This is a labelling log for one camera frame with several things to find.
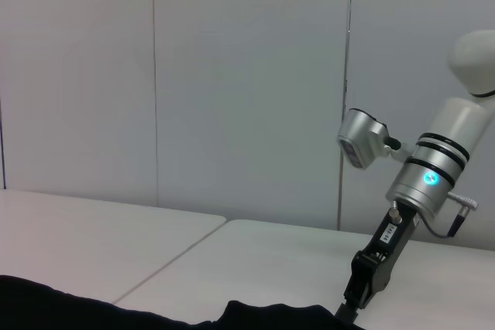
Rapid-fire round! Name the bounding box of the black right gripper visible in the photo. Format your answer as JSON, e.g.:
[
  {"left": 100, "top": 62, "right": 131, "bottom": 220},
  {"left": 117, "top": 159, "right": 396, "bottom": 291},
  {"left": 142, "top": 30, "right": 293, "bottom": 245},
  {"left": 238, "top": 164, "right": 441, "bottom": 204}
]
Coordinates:
[{"left": 335, "top": 200, "right": 422, "bottom": 326}]

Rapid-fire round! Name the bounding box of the black shirt with FREE print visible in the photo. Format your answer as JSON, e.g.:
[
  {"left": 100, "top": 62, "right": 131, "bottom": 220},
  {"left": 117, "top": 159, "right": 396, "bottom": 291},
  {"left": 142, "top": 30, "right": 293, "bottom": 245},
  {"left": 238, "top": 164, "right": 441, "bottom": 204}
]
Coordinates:
[{"left": 0, "top": 274, "right": 367, "bottom": 330}]

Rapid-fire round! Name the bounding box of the right gripper cable with plug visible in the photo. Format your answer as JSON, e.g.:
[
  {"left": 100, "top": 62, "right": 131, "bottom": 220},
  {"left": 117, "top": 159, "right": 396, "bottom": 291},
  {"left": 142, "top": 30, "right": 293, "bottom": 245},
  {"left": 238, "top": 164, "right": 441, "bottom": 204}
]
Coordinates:
[{"left": 419, "top": 190, "right": 480, "bottom": 239}]

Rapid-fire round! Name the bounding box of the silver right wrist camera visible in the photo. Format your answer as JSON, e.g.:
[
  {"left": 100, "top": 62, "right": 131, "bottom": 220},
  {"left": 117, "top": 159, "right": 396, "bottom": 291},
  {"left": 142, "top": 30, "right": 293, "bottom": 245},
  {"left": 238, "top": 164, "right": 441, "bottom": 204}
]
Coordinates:
[{"left": 336, "top": 108, "right": 418, "bottom": 172}]

